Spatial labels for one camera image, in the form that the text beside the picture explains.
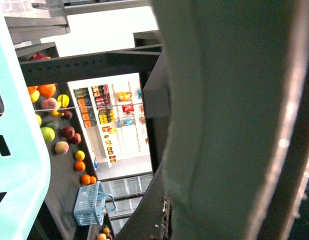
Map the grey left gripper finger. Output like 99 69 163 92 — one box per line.
152 0 309 240

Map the large light blue basket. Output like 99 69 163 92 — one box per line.
0 6 51 240

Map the white store shelf with bottles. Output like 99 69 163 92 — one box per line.
67 73 150 167

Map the far lemon middle shelf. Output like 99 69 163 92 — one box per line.
74 150 85 161

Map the far orange beside lemon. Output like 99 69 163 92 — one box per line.
74 161 86 172

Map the black metal shelf rack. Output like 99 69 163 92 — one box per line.
20 30 162 240

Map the peach middle shelf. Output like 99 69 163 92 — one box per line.
54 141 69 155

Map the green apple middle shelf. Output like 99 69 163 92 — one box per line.
41 127 56 143

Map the dark red apple middle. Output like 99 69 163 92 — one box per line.
68 132 82 145

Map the far orange near basket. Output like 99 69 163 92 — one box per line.
80 174 91 186

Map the small blue far basket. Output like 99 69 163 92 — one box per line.
73 181 117 227

